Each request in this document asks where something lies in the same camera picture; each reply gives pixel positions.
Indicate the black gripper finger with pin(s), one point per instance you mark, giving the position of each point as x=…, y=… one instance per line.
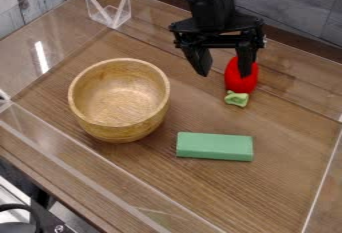
x=199, y=58
x=246, y=54

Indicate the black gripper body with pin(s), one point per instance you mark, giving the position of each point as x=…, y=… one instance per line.
x=243, y=29

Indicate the red plush strawberry toy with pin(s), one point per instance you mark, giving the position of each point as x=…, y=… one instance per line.
x=239, y=86

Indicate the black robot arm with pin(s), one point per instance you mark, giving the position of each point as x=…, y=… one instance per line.
x=218, y=26

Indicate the wooden bowl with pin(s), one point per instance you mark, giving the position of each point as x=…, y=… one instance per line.
x=119, y=99

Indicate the green rectangular sponge block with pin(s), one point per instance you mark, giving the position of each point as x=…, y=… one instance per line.
x=215, y=146

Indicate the clear acrylic tray enclosure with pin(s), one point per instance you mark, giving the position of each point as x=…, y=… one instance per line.
x=136, y=188

